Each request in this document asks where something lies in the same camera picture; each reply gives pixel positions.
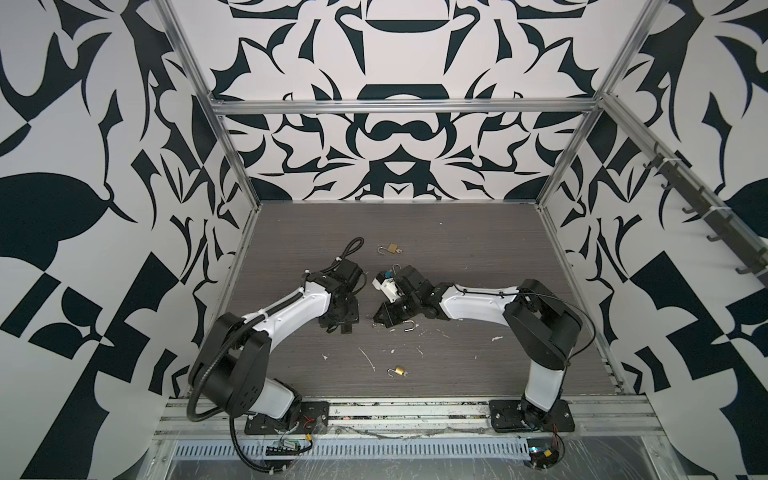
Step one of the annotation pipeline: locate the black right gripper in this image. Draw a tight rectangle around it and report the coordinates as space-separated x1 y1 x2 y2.
369 296 422 329

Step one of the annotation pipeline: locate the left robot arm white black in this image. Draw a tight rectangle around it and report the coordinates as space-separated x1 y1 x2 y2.
186 259 365 426

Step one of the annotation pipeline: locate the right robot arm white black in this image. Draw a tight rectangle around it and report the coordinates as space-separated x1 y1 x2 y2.
372 266 583 433

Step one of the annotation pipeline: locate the small brass padlock near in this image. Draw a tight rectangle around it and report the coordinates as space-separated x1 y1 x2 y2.
387 366 408 377

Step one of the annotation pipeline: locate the small brass padlock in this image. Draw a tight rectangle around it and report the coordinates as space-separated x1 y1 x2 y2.
387 366 408 377
377 243 403 255

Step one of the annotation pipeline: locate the small brass padlock far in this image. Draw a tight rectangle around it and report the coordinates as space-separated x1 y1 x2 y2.
377 243 403 255

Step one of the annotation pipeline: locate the left circuit board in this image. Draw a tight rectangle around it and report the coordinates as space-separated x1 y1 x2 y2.
265 436 314 457

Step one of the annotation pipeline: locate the circuit board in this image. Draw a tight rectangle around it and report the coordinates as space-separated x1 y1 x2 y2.
524 435 565 470
265 436 314 457

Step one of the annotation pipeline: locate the right circuit board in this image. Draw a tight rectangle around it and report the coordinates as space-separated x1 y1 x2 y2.
524 435 565 470

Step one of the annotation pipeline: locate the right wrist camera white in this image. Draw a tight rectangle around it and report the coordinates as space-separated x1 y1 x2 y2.
372 270 403 303

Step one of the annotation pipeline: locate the black corrugated cable conduit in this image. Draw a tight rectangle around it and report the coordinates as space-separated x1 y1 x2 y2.
185 236 366 474

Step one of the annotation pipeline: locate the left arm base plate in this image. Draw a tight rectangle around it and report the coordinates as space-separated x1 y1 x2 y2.
245 400 330 436

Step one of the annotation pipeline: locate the white slotted cable duct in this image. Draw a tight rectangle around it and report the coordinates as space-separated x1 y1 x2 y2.
173 437 530 461

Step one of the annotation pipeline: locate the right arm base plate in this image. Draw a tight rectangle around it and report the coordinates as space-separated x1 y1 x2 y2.
488 399 576 433

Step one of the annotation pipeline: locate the black coat hook rail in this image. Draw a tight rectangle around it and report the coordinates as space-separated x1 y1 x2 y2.
643 141 767 288

